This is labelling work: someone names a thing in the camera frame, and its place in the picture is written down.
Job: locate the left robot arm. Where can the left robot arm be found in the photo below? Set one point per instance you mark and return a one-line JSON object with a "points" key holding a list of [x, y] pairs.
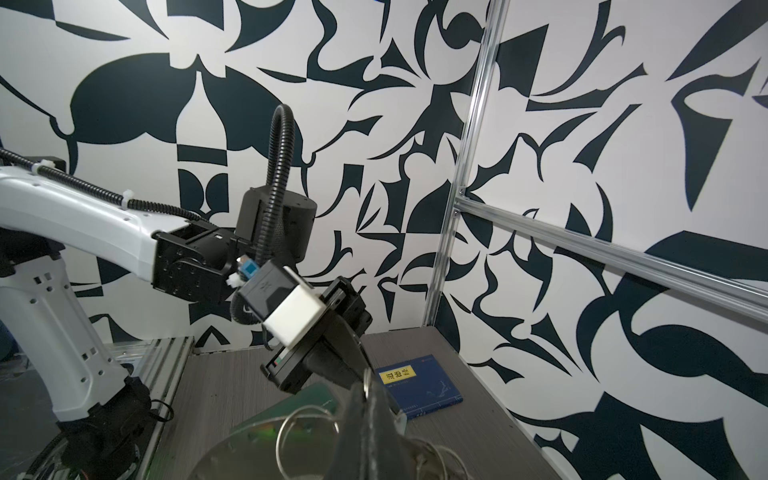
{"points": [[101, 409]]}

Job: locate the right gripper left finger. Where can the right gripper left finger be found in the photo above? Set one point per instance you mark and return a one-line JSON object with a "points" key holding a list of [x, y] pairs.
{"points": [[351, 455]]}

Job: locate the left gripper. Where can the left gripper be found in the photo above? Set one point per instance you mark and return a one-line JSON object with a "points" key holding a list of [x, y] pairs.
{"points": [[332, 349]]}

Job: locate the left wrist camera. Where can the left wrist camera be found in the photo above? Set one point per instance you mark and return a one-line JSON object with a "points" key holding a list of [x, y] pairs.
{"points": [[279, 299]]}

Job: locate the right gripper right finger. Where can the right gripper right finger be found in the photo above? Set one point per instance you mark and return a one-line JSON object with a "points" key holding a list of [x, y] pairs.
{"points": [[389, 456]]}

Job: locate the blue booklet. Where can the blue booklet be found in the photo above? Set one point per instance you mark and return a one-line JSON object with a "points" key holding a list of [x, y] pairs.
{"points": [[420, 386]]}

